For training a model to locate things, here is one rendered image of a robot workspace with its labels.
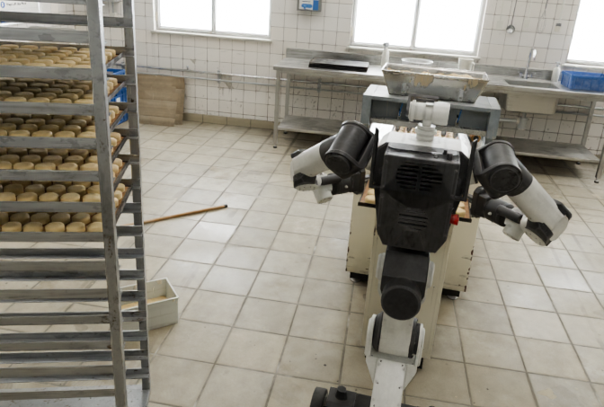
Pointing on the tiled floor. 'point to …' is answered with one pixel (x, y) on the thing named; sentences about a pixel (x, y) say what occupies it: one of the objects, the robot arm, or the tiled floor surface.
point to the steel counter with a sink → (540, 101)
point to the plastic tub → (164, 313)
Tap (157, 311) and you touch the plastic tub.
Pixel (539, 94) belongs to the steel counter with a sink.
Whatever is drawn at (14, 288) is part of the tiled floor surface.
